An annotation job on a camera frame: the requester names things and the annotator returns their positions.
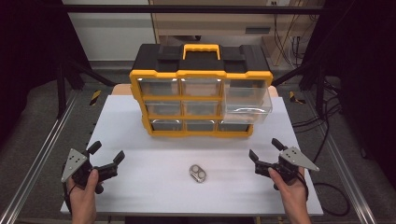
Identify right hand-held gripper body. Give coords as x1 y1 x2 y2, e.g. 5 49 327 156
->
270 147 320 191

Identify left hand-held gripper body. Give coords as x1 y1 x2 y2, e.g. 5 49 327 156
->
61 147 106 195

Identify large clear plastic drawer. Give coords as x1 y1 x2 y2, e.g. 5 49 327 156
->
221 78 274 125

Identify small silver metal case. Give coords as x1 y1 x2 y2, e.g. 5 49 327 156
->
188 163 208 184

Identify person's right hand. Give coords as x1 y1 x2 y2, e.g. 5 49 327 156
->
267 167 310 210

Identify person's left hand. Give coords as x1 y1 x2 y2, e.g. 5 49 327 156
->
68 168 101 210

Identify yellow and black floor tape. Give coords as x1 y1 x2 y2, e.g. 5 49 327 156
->
288 91 307 105
89 90 103 107

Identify black metal stand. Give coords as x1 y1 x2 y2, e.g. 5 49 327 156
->
55 57 118 119
271 57 329 119

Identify set of small clear drawers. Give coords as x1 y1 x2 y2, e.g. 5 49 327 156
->
136 77 250 133

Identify black curtain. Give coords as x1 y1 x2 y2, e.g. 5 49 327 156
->
301 0 396 181
0 0 93 147

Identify white cabinet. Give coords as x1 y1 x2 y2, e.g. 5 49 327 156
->
61 0 157 62

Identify yellow and black drawer organizer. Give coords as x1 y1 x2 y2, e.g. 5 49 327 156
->
129 43 275 139

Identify beige wooden desk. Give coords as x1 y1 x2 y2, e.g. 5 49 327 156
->
148 0 326 67

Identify right hand-held gripper cable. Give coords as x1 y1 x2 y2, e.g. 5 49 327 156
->
296 170 310 202

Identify hand-held gripper cable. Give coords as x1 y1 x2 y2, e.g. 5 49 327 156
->
62 180 78 217
296 170 310 202

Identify left hand-held gripper cable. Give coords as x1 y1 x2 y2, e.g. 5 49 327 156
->
62 180 78 217

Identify aluminium frame rail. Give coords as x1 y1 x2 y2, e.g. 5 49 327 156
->
0 90 79 224
302 91 379 224

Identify bundle of black floor cables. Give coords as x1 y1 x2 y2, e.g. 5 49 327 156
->
291 76 344 164

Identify black floor cable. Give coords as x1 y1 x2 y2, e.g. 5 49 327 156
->
312 182 351 217

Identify hanging background cables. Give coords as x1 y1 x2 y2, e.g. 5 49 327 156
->
272 0 321 67

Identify dark horizontal frame bar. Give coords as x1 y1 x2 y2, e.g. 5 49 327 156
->
61 4 325 15

